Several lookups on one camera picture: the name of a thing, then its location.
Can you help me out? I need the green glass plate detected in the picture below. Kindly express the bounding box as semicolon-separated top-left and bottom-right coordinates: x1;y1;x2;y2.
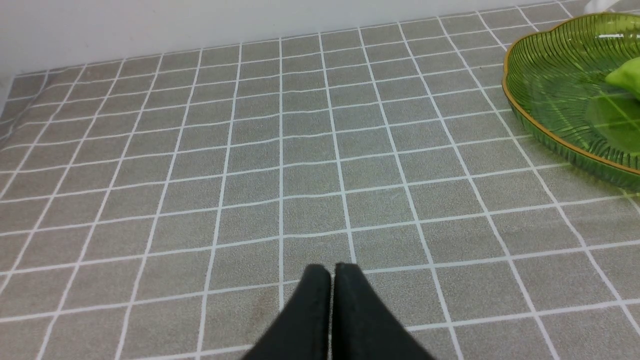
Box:
502;13;640;193

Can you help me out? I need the green cucumber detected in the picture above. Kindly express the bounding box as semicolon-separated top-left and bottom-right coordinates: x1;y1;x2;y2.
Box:
605;57;640;101

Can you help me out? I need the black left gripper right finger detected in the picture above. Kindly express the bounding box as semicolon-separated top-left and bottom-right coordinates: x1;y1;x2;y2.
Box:
332;262;435;360

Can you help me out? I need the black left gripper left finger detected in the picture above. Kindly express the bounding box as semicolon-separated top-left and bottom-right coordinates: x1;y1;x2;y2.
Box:
242;264;332;360

